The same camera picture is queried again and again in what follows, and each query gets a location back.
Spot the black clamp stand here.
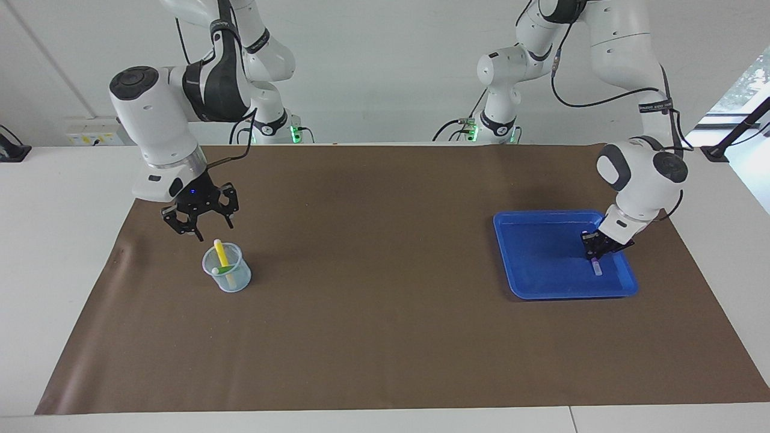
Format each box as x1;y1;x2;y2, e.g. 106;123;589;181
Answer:
700;96;770;163

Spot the window with greenery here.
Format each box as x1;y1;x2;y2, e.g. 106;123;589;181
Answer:
679;42;770;148

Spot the white wall socket strip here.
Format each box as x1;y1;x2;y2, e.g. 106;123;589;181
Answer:
65;117;130;147

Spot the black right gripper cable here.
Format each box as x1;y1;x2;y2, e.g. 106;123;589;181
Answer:
174;17;259;169

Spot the black base cable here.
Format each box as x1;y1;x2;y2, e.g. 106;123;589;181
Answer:
432;90;489;143
229;116;256;145

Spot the black table clamp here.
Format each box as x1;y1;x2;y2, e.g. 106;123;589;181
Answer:
0;124;32;163

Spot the blue plastic tray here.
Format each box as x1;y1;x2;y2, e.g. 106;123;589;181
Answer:
493;209;639;300

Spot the light blue mesh pen cup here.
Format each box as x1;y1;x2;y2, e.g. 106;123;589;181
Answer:
202;242;252;293

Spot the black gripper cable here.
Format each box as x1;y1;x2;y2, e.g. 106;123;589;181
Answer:
174;17;259;169
550;24;686;223

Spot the brown table mat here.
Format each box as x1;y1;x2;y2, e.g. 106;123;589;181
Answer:
35;144;770;416

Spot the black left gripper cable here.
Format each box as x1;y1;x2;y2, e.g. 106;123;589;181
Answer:
550;24;686;223

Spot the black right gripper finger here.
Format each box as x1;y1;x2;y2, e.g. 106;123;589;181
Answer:
211;183;239;230
161;206;202;240

